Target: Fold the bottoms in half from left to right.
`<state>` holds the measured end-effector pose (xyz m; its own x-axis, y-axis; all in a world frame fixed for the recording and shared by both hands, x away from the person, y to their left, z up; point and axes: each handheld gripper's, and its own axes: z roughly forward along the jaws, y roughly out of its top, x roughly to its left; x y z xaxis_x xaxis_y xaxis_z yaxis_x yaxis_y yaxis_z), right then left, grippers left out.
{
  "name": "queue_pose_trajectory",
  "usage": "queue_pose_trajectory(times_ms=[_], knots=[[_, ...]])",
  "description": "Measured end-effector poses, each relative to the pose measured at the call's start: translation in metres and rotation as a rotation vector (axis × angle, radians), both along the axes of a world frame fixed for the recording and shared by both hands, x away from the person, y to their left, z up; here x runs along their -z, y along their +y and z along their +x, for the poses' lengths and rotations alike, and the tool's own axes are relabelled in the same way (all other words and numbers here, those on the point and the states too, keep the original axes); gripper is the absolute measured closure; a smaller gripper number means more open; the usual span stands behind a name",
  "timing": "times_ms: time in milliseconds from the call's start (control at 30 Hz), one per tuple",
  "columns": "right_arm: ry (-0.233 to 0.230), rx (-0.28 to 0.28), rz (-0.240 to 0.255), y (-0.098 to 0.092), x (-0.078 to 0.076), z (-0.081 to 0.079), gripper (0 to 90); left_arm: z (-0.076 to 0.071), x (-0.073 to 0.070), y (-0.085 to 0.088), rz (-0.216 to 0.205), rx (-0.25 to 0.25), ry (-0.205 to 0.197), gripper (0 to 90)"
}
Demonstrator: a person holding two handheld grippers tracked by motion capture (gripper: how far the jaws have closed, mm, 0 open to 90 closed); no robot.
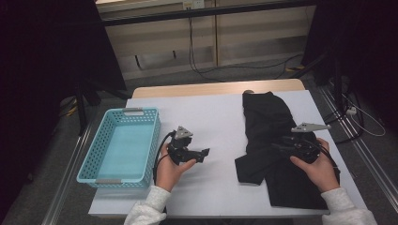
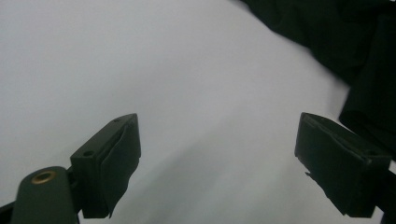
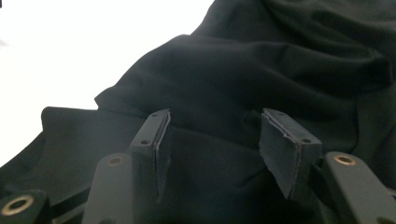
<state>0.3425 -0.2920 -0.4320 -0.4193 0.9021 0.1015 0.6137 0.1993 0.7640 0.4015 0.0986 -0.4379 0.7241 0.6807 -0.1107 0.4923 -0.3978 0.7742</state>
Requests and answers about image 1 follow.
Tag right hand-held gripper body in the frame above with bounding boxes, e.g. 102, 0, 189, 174
283, 122, 331, 164

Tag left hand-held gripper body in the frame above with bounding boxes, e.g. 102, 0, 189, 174
167, 126, 201, 166

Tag black shorts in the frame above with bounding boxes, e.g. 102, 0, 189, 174
234, 91, 342, 211

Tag light blue plastic basket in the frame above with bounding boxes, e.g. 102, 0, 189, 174
76, 107, 162, 189

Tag person's left hand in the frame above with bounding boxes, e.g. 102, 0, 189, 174
155, 143, 197, 193

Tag person's right hand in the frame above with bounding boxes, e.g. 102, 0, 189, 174
289, 138, 341, 193

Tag white table mat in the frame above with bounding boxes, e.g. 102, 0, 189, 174
88, 90, 370, 218

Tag black metal stand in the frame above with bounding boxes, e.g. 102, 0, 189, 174
290, 50, 345, 111

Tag black tripod stand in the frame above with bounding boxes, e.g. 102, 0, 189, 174
73, 78, 132, 137

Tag beige cabinet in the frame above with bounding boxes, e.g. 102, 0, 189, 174
95, 0, 317, 81

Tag narrow black curtain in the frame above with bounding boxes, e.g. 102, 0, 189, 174
301, 0, 398, 132

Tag black horizontal bar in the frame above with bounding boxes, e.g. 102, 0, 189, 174
101, 0, 317, 27

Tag wide black curtain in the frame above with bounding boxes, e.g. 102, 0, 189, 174
0, 0, 128, 214

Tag right hand-held gripper black cable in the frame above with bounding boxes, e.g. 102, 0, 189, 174
309, 139, 341, 172

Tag hand-held gripper black cable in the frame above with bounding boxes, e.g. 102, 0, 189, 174
152, 130, 176, 186
309, 139, 341, 172

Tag left hand-held gripper black cable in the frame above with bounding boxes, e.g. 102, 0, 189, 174
152, 130, 176, 186

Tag bundle of black cables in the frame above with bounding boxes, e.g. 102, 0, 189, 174
323, 90, 365, 144

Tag white floor cable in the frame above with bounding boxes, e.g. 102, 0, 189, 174
342, 93, 387, 138

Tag aluminium floor rail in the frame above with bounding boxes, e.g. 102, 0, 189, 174
41, 125, 93, 225
318, 83, 398, 204

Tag long black floor cable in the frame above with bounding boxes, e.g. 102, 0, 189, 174
187, 7, 304, 83

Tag yellow cable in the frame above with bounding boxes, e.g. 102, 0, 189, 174
64, 97, 79, 117

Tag white wall socket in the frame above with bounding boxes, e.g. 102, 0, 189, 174
182, 0, 206, 9

